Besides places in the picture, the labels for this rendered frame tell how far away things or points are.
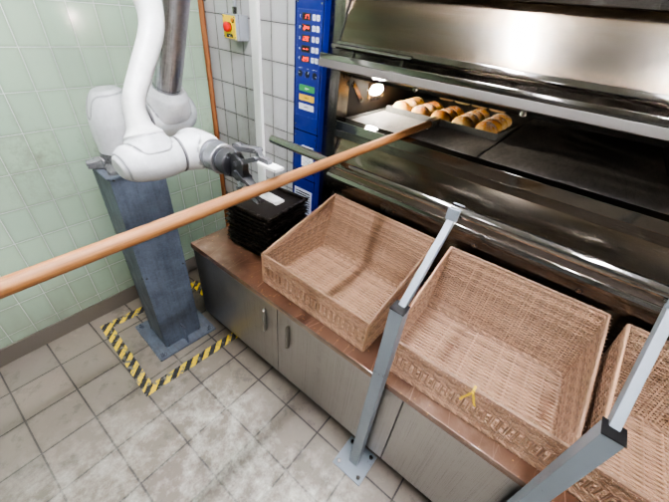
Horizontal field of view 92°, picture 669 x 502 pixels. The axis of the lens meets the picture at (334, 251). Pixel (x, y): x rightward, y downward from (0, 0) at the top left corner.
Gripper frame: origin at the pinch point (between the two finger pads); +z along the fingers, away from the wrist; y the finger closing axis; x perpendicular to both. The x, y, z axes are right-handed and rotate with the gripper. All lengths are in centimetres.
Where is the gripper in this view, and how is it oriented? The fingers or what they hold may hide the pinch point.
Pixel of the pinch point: (273, 183)
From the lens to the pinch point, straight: 87.9
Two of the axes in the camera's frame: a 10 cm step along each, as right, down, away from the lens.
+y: -0.9, 8.0, 5.9
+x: -6.3, 4.2, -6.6
